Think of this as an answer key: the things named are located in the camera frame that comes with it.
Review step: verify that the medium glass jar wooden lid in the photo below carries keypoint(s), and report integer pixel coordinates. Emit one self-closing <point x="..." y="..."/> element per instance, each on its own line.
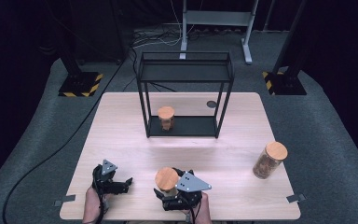
<point x="166" y="179"/>

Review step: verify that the black stand with striped base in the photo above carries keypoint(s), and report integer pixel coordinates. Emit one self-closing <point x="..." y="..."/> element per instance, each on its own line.
<point x="287" y="84"/>
<point x="80" y="84"/>

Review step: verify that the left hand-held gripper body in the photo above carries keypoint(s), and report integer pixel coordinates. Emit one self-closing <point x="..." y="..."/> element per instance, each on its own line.
<point x="104" y="180"/>

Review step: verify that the person's left hand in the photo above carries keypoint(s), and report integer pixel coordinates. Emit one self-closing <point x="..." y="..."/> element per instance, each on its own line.
<point x="91" y="207"/>

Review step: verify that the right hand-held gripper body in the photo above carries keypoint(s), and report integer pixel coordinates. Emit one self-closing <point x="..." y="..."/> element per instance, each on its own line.
<point x="189" y="185"/>

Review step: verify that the grey tape strip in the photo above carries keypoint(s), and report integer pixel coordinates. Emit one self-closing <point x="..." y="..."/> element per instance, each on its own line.
<point x="64" y="200"/>
<point x="296" y="198"/>

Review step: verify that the grey round table grommet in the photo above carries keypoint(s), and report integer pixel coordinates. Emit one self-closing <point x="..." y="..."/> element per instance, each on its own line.
<point x="211" y="104"/>

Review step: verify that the tall glass jar wooden lid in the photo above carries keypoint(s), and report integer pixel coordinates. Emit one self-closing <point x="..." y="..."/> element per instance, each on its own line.
<point x="275" y="152"/>

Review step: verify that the black metal shelf rack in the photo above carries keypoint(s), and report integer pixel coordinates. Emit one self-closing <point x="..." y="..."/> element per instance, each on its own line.
<point x="195" y="126"/>

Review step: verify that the small glass jar wooden lid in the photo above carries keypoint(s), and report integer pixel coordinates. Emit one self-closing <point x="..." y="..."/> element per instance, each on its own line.
<point x="166" y="113"/>

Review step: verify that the grey metal stand frame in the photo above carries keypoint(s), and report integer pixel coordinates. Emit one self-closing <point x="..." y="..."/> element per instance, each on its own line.
<point x="217" y="18"/>

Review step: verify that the person's right hand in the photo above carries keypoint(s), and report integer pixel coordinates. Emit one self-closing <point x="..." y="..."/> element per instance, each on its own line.
<point x="203" y="211"/>

